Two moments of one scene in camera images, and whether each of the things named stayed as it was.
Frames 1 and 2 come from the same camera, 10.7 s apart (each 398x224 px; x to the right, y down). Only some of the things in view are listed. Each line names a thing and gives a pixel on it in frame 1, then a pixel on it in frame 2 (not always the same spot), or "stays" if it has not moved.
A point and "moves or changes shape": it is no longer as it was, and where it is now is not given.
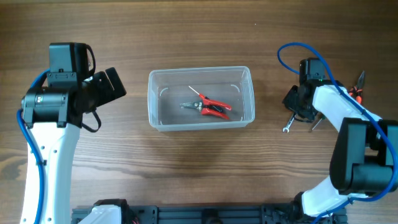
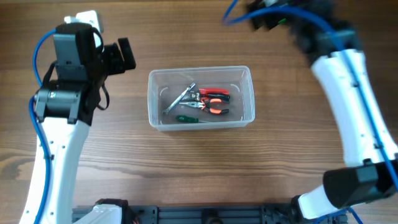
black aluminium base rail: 251,214 stays
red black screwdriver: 210,106 to 224,97
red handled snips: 204,104 to 206,94
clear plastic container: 197,98 stays
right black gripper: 292,101 to 268,20
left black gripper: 109,86 to 115,59
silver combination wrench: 289,124 to 165,112
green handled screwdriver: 323,117 to 186,119
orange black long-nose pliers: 357,91 moves or changes shape
